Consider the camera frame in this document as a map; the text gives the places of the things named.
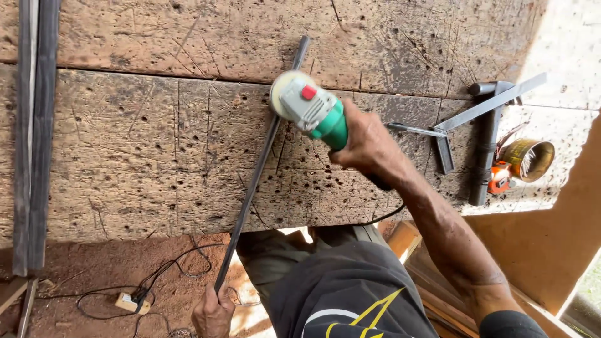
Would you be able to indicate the person's right hand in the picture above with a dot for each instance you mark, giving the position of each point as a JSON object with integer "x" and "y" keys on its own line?
{"x": 373, "y": 145}

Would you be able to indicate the person's left hand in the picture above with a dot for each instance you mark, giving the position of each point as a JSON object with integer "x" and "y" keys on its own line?
{"x": 211, "y": 317}

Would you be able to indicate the person's left fingers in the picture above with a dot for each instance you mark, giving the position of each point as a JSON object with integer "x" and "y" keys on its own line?
{"x": 220, "y": 296}

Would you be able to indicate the long dark steel bar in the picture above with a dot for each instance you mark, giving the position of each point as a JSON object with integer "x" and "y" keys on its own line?
{"x": 254, "y": 187}

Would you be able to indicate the green grey angle grinder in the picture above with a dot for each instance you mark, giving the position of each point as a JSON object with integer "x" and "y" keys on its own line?
{"x": 314, "y": 112}

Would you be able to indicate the person's grey trousers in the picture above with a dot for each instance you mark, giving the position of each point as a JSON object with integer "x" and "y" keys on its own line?
{"x": 272, "y": 258}

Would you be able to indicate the beige power socket block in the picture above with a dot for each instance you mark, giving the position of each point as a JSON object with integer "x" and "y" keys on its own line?
{"x": 131, "y": 303}

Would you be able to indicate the person's black printed shirt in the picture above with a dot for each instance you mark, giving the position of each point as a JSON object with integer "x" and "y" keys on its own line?
{"x": 347, "y": 291}

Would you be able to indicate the thin steel strip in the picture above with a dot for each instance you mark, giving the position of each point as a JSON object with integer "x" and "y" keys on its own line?
{"x": 27, "y": 307}

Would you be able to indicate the dark steel flat bar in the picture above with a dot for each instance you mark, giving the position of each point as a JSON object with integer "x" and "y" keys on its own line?
{"x": 43, "y": 141}

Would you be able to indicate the grey steel flat bar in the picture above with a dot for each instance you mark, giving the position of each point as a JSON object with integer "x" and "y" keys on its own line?
{"x": 23, "y": 141}

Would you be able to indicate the orange tape measure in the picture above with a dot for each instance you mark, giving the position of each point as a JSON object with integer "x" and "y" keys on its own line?
{"x": 498, "y": 179}

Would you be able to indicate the black steel hammer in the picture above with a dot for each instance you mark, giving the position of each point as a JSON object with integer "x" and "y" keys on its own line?
{"x": 486, "y": 150}

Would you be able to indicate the steel try square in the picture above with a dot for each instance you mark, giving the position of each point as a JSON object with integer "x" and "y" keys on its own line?
{"x": 483, "y": 107}

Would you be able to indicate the yellow tin can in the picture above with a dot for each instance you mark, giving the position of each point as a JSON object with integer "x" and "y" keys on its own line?
{"x": 526, "y": 157}

